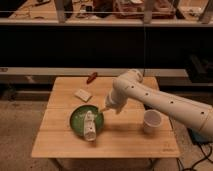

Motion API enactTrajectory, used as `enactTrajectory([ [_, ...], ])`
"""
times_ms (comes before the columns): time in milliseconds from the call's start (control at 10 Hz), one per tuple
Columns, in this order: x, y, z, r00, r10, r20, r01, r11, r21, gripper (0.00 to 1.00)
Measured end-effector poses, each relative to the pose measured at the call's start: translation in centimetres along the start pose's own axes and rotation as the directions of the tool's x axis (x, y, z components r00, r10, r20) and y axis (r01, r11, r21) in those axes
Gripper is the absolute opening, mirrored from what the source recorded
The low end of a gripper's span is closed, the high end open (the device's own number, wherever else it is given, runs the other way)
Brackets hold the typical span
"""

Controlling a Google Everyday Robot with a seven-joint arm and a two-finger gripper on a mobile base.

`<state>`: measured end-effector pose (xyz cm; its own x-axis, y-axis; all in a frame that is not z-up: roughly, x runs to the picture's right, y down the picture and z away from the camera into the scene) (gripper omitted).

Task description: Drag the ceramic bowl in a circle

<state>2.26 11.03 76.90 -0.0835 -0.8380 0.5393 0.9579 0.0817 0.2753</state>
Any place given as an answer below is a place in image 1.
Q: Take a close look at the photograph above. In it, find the beige sponge block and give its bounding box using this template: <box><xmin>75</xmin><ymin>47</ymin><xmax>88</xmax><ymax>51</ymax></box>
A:
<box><xmin>74</xmin><ymin>89</ymin><xmax>92</xmax><ymax>102</ymax></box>

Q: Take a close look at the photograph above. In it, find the white paper cup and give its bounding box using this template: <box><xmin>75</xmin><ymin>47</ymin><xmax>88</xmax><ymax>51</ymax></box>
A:
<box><xmin>143</xmin><ymin>110</ymin><xmax>162</xmax><ymax>134</ymax></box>

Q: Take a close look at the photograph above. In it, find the wooden shelf with clutter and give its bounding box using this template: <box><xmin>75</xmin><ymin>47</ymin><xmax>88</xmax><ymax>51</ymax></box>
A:
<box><xmin>0</xmin><ymin>0</ymin><xmax>213</xmax><ymax>27</ymax></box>

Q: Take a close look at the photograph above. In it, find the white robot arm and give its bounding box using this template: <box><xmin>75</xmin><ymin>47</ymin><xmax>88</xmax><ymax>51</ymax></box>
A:
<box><xmin>105</xmin><ymin>69</ymin><xmax>213</xmax><ymax>142</ymax></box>

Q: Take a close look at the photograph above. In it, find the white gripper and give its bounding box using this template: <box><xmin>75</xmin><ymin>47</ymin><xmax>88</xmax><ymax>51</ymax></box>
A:
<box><xmin>100</xmin><ymin>99</ymin><xmax>122</xmax><ymax>114</ymax></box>

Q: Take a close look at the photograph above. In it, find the white cylindrical bottle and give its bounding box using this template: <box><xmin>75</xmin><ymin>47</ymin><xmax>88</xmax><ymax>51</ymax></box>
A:
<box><xmin>83</xmin><ymin>111</ymin><xmax>96</xmax><ymax>141</ymax></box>

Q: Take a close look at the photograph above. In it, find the red brown sausage toy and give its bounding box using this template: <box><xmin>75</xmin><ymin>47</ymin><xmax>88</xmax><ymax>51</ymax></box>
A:
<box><xmin>86</xmin><ymin>72</ymin><xmax>98</xmax><ymax>84</ymax></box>

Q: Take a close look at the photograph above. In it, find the green ceramic bowl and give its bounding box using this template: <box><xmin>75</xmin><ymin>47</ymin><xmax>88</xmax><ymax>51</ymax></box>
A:
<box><xmin>69</xmin><ymin>105</ymin><xmax>104</xmax><ymax>137</ymax></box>

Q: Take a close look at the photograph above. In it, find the wooden table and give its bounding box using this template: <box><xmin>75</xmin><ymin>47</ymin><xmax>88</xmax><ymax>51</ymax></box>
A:
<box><xmin>31</xmin><ymin>77</ymin><xmax>180</xmax><ymax>159</ymax></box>

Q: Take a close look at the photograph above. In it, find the black cable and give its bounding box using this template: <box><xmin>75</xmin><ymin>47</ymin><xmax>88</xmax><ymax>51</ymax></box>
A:
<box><xmin>175</xmin><ymin>141</ymin><xmax>213</xmax><ymax>171</ymax></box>

